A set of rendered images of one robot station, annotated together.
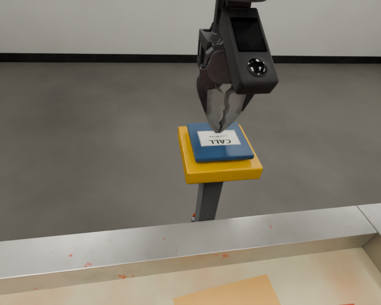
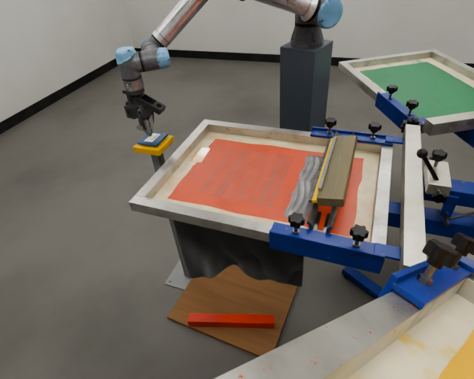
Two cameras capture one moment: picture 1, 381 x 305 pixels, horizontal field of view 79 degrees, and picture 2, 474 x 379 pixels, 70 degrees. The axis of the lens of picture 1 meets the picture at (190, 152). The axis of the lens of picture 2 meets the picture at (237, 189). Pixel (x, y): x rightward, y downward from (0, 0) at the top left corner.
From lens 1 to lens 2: 1.18 m
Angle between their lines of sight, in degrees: 40
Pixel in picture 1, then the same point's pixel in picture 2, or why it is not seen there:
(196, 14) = not seen: outside the picture
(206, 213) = not seen: hidden behind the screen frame
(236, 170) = (168, 140)
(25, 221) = not seen: outside the picture
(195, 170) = (159, 149)
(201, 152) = (154, 143)
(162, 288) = (186, 162)
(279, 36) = (28, 80)
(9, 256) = (158, 174)
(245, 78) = (159, 109)
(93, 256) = (171, 163)
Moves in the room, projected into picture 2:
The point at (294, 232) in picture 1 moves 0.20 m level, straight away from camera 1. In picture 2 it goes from (195, 134) to (188, 114)
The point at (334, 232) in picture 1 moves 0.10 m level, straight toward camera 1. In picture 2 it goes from (202, 129) to (203, 141)
